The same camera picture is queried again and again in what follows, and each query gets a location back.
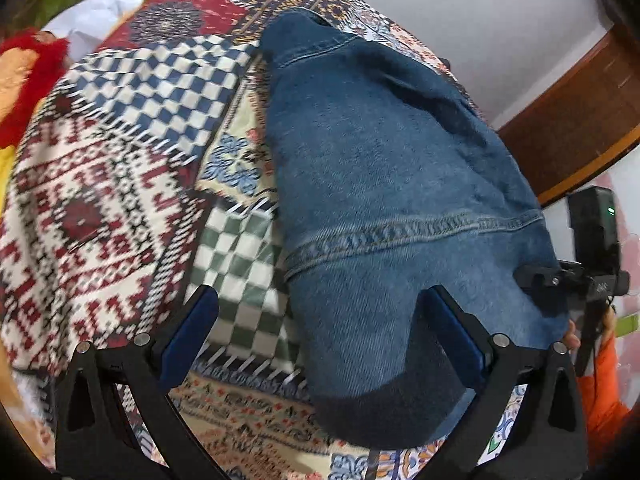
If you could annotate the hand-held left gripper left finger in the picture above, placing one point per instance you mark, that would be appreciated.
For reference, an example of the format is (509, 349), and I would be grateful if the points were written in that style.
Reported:
(192, 335)

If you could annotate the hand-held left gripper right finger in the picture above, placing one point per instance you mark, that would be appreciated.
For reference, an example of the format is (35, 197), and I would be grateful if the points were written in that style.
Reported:
(455, 332)

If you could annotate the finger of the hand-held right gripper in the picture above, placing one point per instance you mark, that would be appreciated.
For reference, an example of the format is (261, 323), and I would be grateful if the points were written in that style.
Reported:
(542, 277)

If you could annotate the blue denim jacket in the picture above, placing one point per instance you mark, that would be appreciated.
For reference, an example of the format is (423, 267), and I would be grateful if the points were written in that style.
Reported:
(380, 200)

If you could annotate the person's right forearm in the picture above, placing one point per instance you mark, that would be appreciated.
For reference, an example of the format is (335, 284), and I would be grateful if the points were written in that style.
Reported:
(602, 395)

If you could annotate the person's right hand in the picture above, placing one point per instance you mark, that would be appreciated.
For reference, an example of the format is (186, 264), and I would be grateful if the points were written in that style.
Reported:
(572, 340)

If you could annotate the wooden door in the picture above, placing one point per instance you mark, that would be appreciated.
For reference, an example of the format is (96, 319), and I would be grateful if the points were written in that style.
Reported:
(575, 125)

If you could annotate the patchwork patterned blanket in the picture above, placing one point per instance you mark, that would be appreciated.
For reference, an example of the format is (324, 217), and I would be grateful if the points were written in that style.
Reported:
(115, 200)

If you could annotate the yellow cloth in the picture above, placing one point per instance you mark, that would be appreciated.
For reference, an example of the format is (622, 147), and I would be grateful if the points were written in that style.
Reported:
(4, 170)

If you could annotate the red fluffy cloth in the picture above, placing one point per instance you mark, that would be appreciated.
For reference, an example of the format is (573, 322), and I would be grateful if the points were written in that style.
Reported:
(35, 75)

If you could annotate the white cloth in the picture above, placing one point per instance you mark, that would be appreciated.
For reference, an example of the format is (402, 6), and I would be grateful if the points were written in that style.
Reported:
(107, 7)

